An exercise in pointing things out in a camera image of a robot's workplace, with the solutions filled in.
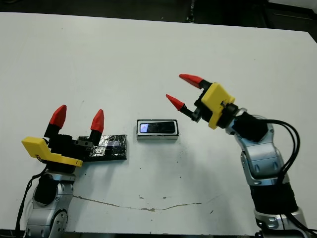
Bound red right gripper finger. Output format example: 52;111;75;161
165;94;197;120
179;73;211;90

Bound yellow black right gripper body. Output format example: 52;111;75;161
190;82;240;130

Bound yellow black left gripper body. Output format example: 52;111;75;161
21;133;100;174

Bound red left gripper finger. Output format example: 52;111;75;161
44;105;68;137
88;109;105;145

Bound glossy black box lid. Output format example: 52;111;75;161
83;134;128;162

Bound black stand pole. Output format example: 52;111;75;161
185;0;197;22

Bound white camera box base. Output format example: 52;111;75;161
136;119;180;142

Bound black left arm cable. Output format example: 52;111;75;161
15;168;48;233

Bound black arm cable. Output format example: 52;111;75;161
15;168;48;233
266;119;311;235

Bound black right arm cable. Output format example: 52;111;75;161
266;119;311;235

